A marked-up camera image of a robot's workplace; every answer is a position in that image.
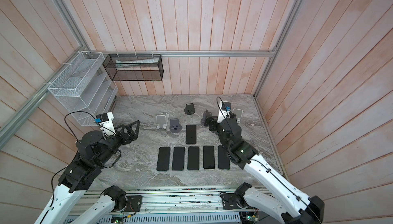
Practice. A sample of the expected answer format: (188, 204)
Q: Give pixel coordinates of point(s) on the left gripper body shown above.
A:
(122, 138)

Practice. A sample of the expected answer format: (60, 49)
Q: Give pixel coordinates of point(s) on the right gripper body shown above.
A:
(214, 126)

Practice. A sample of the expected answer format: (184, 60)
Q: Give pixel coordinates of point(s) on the purple phone stand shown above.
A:
(191, 134)

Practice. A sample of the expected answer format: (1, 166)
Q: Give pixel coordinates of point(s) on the dark grey phone stand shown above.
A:
(189, 109)

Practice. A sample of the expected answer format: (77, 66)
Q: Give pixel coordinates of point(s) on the white folding phone stand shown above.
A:
(238, 113)

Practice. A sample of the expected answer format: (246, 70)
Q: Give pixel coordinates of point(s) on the white phone front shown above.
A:
(208, 157)

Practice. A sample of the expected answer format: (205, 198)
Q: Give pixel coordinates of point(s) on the blue phone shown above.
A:
(163, 159)

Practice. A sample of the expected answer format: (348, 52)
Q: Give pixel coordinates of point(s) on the black phone stand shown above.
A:
(193, 162)

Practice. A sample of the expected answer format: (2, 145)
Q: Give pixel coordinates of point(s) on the green phone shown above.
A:
(178, 159)

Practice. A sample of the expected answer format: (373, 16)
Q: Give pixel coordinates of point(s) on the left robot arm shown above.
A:
(94, 150)

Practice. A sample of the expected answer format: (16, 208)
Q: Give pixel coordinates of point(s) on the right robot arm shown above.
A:
(249, 159)

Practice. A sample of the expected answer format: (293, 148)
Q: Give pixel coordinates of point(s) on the grey round stand base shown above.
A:
(175, 126)

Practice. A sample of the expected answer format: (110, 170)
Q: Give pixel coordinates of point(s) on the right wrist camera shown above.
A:
(224, 113)

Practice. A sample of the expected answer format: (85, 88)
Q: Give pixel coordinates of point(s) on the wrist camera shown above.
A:
(224, 113)
(105, 122)

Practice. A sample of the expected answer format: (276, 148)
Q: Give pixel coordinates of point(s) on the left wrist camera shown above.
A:
(105, 122)

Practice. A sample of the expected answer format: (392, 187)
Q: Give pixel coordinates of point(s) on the white wire mesh shelf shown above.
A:
(83, 88)

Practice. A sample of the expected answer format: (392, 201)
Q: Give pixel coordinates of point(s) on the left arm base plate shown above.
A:
(128, 203)

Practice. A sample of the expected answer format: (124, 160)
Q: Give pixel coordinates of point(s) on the black wire mesh basket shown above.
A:
(134, 67)

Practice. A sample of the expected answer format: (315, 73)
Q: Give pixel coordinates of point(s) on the aluminium front rail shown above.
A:
(207, 199)

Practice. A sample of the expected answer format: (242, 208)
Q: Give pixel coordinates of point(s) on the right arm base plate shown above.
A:
(232, 201)

